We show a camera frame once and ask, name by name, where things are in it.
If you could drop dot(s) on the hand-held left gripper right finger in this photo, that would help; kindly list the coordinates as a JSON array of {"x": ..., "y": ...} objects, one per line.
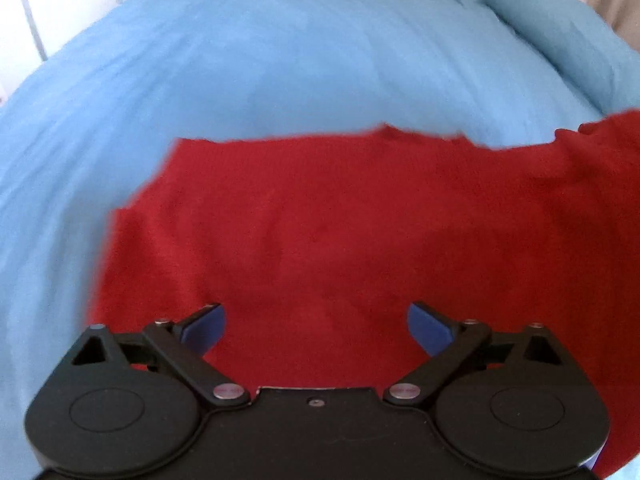
[{"x": 430, "y": 330}]

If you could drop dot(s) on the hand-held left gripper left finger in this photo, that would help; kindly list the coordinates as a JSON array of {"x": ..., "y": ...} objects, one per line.
[{"x": 205, "y": 330}]

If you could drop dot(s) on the red knit sweater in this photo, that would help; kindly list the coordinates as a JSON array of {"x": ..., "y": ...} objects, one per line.
[{"x": 325, "y": 235}]

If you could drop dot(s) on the blue duvet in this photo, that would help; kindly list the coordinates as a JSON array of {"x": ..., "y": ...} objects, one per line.
[{"x": 560, "y": 35}]

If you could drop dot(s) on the white and grey wardrobe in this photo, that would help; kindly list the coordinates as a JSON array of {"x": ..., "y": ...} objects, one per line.
[{"x": 65, "y": 10}]

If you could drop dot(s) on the beige curtain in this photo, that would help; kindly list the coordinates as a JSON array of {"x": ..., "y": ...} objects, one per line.
[{"x": 607, "y": 5}]

